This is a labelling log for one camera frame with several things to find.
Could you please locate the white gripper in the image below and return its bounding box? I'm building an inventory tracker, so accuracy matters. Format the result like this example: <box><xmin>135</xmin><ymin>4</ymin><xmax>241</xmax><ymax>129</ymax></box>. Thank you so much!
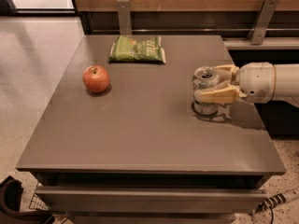
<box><xmin>199</xmin><ymin>63</ymin><xmax>276</xmax><ymax>104</ymax></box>

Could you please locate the green chip bag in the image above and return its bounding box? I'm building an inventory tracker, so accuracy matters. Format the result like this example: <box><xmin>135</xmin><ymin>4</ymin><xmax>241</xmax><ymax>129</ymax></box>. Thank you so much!
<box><xmin>108</xmin><ymin>35</ymin><xmax>166</xmax><ymax>64</ymax></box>

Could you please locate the metal wall bracket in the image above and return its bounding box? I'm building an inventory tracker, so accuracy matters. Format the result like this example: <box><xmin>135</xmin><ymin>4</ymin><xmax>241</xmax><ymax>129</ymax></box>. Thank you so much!
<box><xmin>248</xmin><ymin>0</ymin><xmax>279</xmax><ymax>45</ymax></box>
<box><xmin>117</xmin><ymin>0</ymin><xmax>132</xmax><ymax>35</ymax></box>

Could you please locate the silver 7up can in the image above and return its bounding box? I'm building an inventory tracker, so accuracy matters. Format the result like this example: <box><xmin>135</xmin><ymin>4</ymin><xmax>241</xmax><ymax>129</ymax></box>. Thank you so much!
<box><xmin>192</xmin><ymin>66</ymin><xmax>220</xmax><ymax>116</ymax></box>

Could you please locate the left metal wall bracket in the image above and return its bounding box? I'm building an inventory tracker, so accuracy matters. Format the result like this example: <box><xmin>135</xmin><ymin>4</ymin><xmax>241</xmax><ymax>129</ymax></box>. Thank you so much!
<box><xmin>117</xmin><ymin>0</ymin><xmax>132</xmax><ymax>35</ymax></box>

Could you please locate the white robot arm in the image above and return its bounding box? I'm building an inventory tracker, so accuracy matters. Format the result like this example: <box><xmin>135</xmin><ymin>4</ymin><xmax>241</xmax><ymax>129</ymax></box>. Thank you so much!
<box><xmin>194</xmin><ymin>62</ymin><xmax>299</xmax><ymax>107</ymax></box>

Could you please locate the red apple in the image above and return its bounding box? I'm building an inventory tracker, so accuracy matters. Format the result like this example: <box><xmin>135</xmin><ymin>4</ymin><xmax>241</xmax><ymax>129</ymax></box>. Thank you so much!
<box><xmin>82</xmin><ymin>65</ymin><xmax>110</xmax><ymax>93</ymax></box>

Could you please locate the right metal wall bracket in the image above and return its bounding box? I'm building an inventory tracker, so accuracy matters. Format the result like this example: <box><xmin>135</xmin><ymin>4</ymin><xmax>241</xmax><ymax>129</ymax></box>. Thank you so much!
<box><xmin>248</xmin><ymin>0</ymin><xmax>279</xmax><ymax>45</ymax></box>

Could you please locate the wire basket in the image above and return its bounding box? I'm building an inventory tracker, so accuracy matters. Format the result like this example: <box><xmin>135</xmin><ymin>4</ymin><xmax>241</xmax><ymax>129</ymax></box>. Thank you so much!
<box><xmin>29</xmin><ymin>192</ymin><xmax>50</xmax><ymax>211</ymax></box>

